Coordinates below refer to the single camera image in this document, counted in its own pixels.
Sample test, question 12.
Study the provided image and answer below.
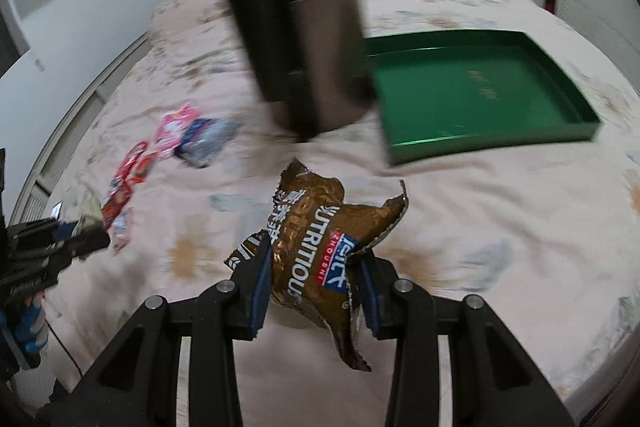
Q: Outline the red white snack pouch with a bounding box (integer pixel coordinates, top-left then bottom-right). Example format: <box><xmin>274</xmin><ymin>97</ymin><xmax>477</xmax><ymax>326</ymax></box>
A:
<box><xmin>101</xmin><ymin>141</ymin><xmax>157</xmax><ymax>231</ymax></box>

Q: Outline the brown nutritious snack bag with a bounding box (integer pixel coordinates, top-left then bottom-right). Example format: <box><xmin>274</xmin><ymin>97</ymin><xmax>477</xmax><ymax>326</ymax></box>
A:
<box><xmin>223</xmin><ymin>157</ymin><xmax>410</xmax><ymax>373</ymax></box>

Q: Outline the green shallow tray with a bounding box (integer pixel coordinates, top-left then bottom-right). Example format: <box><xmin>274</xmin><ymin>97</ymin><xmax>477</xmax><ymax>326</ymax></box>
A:
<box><xmin>366</xmin><ymin>29</ymin><xmax>601</xmax><ymax>166</ymax></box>

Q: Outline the white radiator cover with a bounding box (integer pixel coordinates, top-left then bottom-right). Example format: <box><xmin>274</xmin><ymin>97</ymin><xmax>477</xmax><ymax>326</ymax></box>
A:
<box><xmin>9</xmin><ymin>34</ymin><xmax>151</xmax><ymax>225</ymax></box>

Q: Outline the floral beige bedspread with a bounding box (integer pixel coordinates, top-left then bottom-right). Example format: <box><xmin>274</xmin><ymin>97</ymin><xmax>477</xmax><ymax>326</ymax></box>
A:
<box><xmin>46</xmin><ymin>0</ymin><xmax>639</xmax><ymax>421</ymax></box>

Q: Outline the pink My Melody snack pouch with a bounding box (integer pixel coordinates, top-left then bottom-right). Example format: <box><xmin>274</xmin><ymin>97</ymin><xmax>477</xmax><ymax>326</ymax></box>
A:
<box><xmin>153</xmin><ymin>102</ymin><xmax>201</xmax><ymax>160</ymax></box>

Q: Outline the blue grey snack packet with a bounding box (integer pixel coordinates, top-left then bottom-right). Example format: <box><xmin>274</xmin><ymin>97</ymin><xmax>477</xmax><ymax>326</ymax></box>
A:
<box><xmin>174</xmin><ymin>118</ymin><xmax>242</xmax><ymax>168</ymax></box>

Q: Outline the small red candy packet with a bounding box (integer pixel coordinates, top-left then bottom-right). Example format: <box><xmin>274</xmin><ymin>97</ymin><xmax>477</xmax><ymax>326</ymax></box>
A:
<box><xmin>110</xmin><ymin>209</ymin><xmax>134</xmax><ymax>251</ymax></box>

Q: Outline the blue gloved operator hand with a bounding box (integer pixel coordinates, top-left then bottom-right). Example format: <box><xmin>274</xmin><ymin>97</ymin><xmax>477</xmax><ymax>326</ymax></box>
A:
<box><xmin>1</xmin><ymin>293</ymin><xmax>49</xmax><ymax>355</ymax></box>

